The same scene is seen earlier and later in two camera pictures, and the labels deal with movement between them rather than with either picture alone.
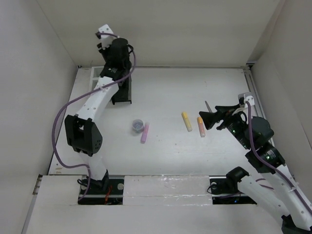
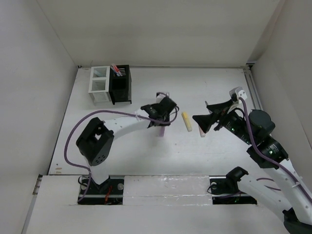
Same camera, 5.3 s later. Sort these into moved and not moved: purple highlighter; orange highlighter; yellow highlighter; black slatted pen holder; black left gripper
Moved: purple highlighter; black left gripper
Not moved: black slatted pen holder; yellow highlighter; orange highlighter
